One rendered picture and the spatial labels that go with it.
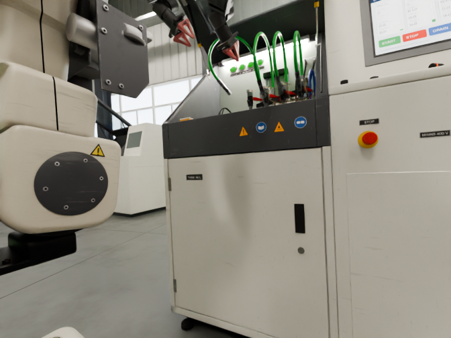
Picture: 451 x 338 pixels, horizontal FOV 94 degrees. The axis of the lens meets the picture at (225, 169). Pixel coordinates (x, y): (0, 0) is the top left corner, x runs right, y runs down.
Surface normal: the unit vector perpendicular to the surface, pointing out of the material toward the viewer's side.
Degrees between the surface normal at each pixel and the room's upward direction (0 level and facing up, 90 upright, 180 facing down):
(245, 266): 90
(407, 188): 90
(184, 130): 90
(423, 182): 90
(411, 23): 76
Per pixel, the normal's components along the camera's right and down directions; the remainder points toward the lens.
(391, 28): -0.44, -0.21
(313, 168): -0.44, 0.04
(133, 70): 0.82, -0.04
